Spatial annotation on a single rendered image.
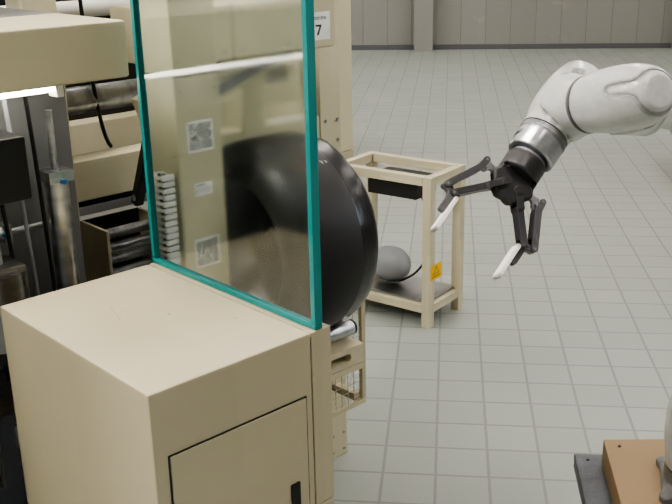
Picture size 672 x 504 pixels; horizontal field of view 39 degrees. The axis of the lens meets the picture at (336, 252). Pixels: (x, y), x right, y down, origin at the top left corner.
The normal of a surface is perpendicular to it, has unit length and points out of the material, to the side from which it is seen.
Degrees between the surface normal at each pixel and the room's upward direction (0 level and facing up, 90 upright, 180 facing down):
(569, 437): 0
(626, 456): 4
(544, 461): 0
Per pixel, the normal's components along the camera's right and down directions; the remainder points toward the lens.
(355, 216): 0.62, -0.15
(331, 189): 0.51, -0.42
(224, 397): 0.68, 0.22
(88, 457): -0.73, 0.23
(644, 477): -0.08, -0.94
